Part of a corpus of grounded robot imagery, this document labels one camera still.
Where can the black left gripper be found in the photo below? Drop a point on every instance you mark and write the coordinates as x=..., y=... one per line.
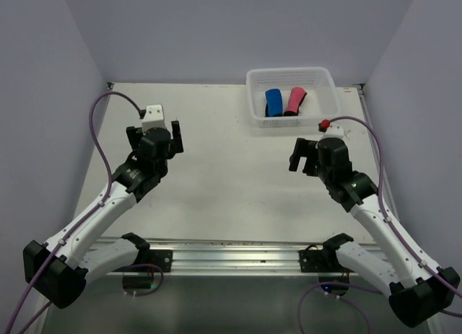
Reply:
x=175, y=144

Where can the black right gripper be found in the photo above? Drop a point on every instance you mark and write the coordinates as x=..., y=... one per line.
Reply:
x=304, y=148

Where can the blue microfiber towel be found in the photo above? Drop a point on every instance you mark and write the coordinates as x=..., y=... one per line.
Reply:
x=274, y=103

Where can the red microfiber towel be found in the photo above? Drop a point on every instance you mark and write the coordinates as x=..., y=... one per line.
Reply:
x=296, y=99

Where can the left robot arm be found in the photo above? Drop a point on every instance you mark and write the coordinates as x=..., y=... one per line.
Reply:
x=65, y=264

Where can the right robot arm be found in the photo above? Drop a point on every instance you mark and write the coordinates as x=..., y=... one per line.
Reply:
x=414, y=284

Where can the white perforated plastic basket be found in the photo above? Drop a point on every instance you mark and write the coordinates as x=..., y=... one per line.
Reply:
x=321, y=102

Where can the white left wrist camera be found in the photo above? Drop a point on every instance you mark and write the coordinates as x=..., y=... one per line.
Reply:
x=153, y=118

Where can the red cable connector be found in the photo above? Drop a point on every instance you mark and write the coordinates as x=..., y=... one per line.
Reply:
x=324, y=125

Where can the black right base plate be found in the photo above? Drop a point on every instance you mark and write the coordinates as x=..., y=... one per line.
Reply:
x=319, y=261

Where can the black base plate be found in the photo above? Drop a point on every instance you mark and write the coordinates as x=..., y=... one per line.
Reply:
x=161, y=258
x=319, y=261

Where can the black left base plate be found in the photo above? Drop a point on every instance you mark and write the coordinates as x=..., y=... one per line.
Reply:
x=161, y=258

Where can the aluminium mounting rail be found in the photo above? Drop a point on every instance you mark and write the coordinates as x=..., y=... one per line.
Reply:
x=206, y=258

